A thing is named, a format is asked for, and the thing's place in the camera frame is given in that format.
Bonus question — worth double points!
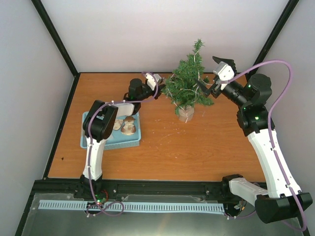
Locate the small green christmas tree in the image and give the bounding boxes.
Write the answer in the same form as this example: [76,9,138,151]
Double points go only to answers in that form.
[161,38,215,123]

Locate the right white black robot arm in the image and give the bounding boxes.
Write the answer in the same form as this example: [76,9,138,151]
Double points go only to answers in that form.
[197,57,313,224]

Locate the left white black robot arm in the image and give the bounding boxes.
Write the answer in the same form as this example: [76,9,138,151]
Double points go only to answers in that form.
[80,76,165,198]

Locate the snowman ornament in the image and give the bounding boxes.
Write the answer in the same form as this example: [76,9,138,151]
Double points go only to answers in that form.
[121,116,136,135]

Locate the beige wooden heart ornament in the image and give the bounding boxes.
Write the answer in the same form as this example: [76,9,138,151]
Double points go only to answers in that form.
[113,119,124,131]

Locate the blue plastic basket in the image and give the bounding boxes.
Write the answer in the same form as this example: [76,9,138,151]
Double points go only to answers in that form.
[80,112,141,150]

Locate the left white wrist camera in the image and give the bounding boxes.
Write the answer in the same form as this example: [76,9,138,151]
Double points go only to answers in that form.
[144,73,163,90]

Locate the purple floor cable loop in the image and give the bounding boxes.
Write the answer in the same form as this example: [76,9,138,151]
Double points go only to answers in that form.
[85,190,125,217]

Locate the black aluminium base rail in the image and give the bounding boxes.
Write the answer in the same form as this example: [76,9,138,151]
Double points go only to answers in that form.
[31,178,274,205]

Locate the light blue cable duct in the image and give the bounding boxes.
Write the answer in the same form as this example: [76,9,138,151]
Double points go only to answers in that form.
[38,200,224,214]

